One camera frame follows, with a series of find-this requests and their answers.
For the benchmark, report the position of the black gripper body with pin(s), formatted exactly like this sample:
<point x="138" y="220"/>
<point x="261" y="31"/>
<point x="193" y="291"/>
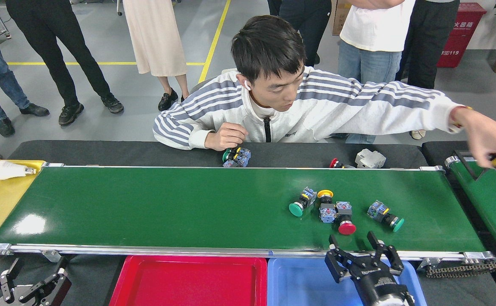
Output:
<point x="379" y="280"/>

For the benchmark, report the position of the yellow push button switch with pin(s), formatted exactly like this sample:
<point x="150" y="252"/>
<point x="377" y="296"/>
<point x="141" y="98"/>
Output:
<point x="327" y="212"/>

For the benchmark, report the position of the white circuit breaker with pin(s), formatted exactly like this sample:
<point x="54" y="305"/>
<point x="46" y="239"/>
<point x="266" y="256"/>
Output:
<point x="370" y="159"/>

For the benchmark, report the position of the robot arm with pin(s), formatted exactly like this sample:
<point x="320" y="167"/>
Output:
<point x="394" y="302"/>

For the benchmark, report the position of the blue plastic tray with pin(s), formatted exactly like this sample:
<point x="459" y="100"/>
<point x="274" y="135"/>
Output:
<point x="299" y="284"/>

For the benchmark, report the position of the red plastic tray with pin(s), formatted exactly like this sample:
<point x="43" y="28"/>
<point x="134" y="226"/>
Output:
<point x="188" y="284"/>

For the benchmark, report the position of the person's left hand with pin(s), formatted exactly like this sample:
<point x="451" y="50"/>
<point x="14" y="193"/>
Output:
<point x="494" y="138"/>

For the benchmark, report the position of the person's right hand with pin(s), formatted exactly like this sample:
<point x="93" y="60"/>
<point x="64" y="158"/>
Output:
<point x="226" y="136"/>

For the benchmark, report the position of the white light bulb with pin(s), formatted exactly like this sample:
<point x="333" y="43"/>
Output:
<point x="7" y="170"/>

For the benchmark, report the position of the grey office chair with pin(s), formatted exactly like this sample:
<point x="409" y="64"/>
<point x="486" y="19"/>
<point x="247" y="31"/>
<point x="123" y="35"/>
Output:
<point x="199" y="86"/>

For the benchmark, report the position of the red fire equipment box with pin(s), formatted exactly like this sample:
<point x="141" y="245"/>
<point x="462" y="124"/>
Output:
<point x="460" y="38"/>

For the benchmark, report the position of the cardboard box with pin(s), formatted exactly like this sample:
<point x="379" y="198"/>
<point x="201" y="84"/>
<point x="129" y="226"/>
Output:
<point x="341" y="19"/>

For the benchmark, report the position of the white wheeled stand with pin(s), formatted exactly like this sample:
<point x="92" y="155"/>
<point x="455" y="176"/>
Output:
<point x="120" y="6"/>

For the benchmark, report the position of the black guide bracket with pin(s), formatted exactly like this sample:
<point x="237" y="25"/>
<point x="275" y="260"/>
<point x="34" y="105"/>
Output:
<point x="464" y="163"/>

